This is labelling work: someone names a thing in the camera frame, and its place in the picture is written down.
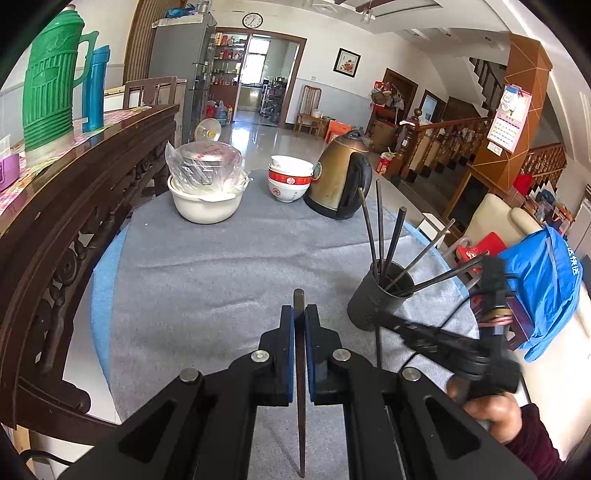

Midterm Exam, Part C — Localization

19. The framed wall picture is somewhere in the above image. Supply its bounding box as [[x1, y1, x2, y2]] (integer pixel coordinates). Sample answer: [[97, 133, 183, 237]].
[[333, 47, 362, 77]]

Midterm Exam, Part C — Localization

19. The red child chair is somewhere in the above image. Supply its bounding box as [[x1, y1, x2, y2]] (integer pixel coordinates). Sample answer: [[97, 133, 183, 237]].
[[455, 232, 506, 273]]

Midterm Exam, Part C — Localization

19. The white chest freezer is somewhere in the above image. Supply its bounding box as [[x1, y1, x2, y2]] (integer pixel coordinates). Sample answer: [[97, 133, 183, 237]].
[[104, 78, 188, 148]]

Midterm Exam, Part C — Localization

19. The blue jacket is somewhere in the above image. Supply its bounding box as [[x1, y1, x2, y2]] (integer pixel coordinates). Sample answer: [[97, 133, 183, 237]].
[[498, 226, 583, 362]]

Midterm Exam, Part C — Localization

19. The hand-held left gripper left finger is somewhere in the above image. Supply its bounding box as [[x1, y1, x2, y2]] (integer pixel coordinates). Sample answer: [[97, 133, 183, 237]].
[[58, 305, 296, 480]]

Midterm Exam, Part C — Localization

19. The brown wooden chair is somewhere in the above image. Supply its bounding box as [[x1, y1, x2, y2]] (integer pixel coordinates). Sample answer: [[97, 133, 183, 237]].
[[123, 76, 178, 112]]

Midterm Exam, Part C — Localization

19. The bundle of dark chopsticks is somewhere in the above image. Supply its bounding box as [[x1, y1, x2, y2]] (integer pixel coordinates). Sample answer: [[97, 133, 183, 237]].
[[358, 179, 490, 298]]

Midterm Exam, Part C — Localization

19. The dark wooden chair purple seat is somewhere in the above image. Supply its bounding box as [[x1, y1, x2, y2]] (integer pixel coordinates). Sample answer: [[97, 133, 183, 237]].
[[505, 295, 536, 352]]

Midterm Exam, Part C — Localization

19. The orange wooden pillar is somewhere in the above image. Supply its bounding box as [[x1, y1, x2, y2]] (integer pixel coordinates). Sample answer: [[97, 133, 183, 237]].
[[471, 33, 554, 185]]

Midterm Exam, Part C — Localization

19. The brass electric kettle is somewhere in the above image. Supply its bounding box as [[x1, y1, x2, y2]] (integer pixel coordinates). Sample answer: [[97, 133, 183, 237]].
[[303, 130, 373, 220]]

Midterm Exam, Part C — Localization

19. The purple plastic cup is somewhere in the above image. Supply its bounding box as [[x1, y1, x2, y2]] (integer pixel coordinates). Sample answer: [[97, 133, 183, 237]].
[[0, 154, 21, 192]]

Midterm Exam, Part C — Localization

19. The long dark chopstick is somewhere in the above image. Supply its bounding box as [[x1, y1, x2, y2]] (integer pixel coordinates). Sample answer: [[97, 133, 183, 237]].
[[293, 288, 308, 478]]

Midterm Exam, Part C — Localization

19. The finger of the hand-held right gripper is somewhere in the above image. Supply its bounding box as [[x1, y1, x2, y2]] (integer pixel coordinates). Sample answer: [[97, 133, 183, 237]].
[[402, 330, 485, 377], [376, 313, 481, 352]]

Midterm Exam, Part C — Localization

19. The wall calendar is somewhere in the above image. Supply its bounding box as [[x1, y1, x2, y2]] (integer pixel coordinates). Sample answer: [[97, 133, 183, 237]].
[[486, 84, 532, 153]]

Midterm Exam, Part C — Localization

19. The light wooden chair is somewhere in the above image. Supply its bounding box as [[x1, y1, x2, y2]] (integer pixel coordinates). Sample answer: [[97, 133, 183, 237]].
[[295, 84, 324, 138]]

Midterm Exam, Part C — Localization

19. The person's right hand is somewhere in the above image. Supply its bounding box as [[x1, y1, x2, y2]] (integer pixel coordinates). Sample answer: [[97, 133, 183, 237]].
[[447, 376, 522, 445]]

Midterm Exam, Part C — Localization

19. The brown wooden door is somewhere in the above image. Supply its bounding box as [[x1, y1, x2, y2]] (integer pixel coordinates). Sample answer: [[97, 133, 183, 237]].
[[372, 68, 419, 153]]

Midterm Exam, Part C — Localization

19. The hanging woven basket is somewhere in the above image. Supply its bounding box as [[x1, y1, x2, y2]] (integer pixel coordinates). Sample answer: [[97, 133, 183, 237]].
[[372, 88, 404, 109]]

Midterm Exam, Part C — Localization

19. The grey refrigerator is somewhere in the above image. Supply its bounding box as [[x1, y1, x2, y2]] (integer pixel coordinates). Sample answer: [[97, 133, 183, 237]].
[[148, 14, 218, 146]]

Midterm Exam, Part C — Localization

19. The shelf with bottles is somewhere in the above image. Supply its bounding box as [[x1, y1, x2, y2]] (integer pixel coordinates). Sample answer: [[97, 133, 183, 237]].
[[210, 32, 247, 88]]

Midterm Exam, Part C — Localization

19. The small white stool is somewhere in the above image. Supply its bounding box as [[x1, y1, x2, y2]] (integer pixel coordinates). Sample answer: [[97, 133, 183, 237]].
[[417, 215, 451, 245]]

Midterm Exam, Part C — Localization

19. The red checkered table cover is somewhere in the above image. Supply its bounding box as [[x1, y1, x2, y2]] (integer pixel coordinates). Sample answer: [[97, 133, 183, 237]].
[[0, 108, 153, 232]]

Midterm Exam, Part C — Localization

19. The plain white bowl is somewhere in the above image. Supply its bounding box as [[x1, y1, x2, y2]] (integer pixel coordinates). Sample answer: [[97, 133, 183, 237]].
[[269, 155, 315, 178]]

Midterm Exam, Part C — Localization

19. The brown slatted door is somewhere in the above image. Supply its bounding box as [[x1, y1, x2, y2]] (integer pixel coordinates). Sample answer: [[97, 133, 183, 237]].
[[122, 0, 188, 86]]

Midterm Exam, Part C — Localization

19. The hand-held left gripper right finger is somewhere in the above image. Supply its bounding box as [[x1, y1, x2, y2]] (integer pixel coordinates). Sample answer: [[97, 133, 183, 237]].
[[305, 305, 539, 480]]

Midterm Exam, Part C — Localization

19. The white plastic basin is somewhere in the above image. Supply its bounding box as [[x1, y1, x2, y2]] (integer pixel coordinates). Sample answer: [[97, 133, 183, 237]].
[[167, 175, 245, 225]]

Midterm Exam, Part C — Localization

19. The wooden doorway frame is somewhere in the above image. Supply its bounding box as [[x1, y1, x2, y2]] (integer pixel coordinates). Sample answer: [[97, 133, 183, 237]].
[[210, 28, 308, 130]]

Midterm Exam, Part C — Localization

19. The person's right forearm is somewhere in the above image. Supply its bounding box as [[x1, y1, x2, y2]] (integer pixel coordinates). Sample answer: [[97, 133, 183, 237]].
[[503, 403, 566, 474]]

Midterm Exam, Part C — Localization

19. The wooden stair railing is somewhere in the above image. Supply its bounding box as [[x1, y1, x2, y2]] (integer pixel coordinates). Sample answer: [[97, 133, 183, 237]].
[[399, 58, 568, 195]]

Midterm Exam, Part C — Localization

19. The dark metal chopstick holder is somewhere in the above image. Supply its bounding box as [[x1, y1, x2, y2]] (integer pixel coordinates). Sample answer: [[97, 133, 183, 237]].
[[347, 258, 419, 330]]

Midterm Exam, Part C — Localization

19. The blue thermos flask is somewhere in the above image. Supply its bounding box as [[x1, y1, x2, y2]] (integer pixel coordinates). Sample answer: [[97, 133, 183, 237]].
[[83, 45, 112, 132]]

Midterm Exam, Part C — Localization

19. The white bowl red band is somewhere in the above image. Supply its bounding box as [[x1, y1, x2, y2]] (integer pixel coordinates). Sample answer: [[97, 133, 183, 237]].
[[268, 168, 312, 204]]

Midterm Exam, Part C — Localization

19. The cream sofa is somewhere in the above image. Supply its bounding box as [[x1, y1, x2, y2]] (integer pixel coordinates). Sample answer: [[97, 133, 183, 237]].
[[462, 193, 591, 457]]

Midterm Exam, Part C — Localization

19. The dark carved wooden sideboard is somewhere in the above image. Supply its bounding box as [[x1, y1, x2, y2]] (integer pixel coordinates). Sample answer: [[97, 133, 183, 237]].
[[0, 104, 181, 430]]

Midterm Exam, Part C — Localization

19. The orange cardboard box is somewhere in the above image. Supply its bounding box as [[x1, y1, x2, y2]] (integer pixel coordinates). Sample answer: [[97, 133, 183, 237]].
[[325, 121, 352, 144]]

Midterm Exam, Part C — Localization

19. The green thermos jug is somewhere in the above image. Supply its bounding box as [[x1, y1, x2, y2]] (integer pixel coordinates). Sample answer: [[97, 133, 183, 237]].
[[22, 4, 100, 167]]

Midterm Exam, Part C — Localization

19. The light blue table cover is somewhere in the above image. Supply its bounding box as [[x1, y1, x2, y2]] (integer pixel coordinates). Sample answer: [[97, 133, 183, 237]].
[[90, 215, 467, 411]]

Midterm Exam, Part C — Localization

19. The black cable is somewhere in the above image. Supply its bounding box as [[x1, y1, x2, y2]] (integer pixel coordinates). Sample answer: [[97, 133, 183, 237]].
[[21, 452, 70, 468], [398, 295, 481, 374]]

